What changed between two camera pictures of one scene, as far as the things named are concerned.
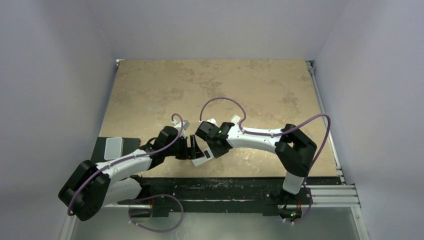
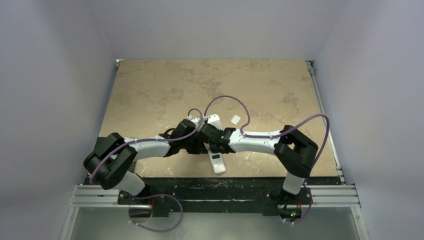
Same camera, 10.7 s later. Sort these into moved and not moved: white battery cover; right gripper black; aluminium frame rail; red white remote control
Moved: red white remote control
Not moved: aluminium frame rail; right gripper black; white battery cover
